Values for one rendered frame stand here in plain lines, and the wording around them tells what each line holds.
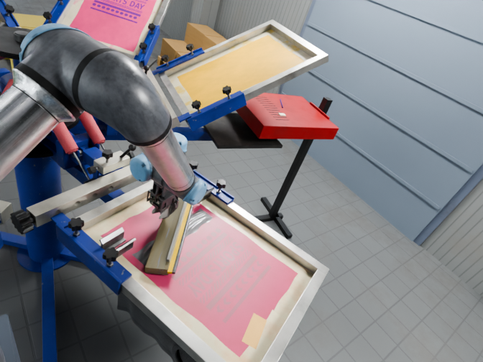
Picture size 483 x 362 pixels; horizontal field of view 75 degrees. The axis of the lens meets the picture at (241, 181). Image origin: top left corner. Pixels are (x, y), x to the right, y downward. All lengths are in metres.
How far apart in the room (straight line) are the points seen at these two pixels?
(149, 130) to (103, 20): 1.87
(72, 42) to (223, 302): 0.83
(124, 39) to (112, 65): 1.74
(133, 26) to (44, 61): 1.78
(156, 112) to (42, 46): 0.20
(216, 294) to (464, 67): 2.88
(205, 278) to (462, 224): 2.85
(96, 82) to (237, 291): 0.81
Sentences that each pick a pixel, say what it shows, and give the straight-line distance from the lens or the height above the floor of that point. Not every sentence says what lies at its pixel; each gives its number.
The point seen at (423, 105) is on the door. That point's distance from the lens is 3.49.
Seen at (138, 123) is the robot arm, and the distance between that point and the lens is 0.56.
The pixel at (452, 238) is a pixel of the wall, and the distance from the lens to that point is 3.66.
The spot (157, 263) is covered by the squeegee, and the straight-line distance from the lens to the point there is 1.09.
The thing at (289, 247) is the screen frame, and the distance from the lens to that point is 1.30.
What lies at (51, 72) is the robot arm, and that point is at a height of 1.62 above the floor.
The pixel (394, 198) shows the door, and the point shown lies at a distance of 3.71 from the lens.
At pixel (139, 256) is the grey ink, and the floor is 0.96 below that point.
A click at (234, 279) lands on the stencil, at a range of 1.16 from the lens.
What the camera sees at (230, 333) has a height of 0.95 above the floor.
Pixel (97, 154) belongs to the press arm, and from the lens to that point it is 1.41.
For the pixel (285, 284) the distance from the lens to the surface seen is 1.22.
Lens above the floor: 1.86
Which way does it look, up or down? 35 degrees down
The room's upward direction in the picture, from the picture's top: 20 degrees clockwise
